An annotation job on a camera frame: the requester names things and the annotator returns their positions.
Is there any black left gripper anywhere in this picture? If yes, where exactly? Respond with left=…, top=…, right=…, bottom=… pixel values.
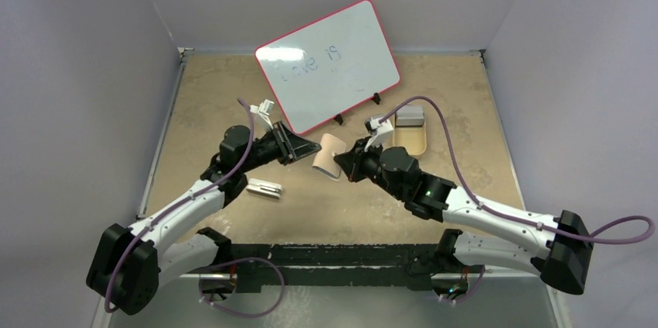
left=240, top=123, right=320, bottom=174

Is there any stack of grey cards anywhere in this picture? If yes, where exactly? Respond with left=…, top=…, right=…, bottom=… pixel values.
left=395, top=105, right=425, bottom=127

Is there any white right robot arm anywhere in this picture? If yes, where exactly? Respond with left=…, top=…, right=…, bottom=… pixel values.
left=333, top=145, right=594, bottom=295

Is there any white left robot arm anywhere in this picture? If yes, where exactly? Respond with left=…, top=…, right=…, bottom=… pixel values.
left=85, top=122, right=321, bottom=315

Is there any black whiteboard stand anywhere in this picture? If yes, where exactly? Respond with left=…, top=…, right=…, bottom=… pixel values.
left=333, top=92, right=381, bottom=126

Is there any pink framed whiteboard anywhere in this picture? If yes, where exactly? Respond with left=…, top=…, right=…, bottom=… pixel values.
left=255, top=0, right=400, bottom=134

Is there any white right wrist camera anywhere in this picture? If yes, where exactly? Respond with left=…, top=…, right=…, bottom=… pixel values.
left=364, top=116, right=394, bottom=151

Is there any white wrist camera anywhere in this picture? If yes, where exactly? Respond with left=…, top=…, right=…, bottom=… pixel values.
left=249, top=99, right=275, bottom=132
left=364, top=116, right=394, bottom=151

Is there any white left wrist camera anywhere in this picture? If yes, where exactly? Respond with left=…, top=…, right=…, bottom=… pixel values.
left=249, top=99, right=275, bottom=132

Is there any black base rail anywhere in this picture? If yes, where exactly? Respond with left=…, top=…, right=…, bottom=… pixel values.
left=197, top=243, right=487, bottom=299

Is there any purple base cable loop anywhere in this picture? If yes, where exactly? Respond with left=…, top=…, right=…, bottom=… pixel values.
left=199, top=257, right=286, bottom=319

